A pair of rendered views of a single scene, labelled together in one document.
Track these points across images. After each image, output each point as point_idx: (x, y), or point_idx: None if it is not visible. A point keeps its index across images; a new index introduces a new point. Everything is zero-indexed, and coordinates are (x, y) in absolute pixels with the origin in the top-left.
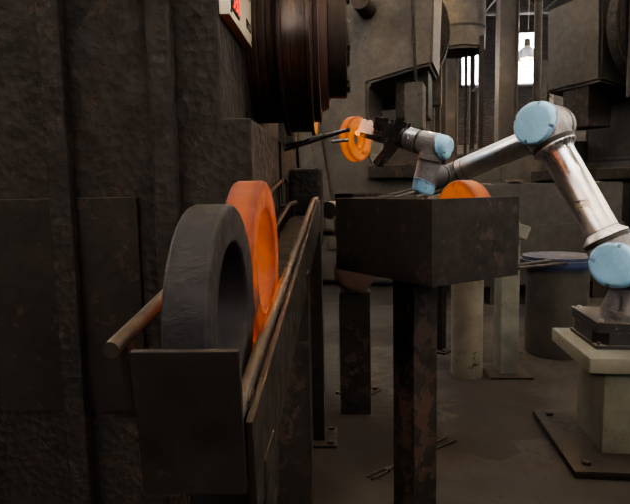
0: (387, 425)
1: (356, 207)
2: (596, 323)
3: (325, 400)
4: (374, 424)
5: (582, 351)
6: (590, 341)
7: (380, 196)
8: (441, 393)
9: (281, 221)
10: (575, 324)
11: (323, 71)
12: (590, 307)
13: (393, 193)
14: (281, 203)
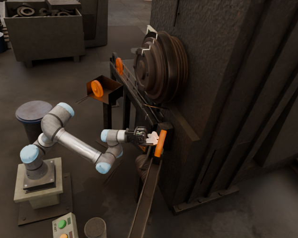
0: (125, 189)
1: (117, 83)
2: (54, 160)
3: (154, 203)
4: (129, 188)
5: (60, 162)
6: (55, 168)
7: (152, 193)
8: (109, 226)
9: (139, 95)
10: (55, 181)
11: None
12: (46, 181)
13: (148, 208)
14: (158, 114)
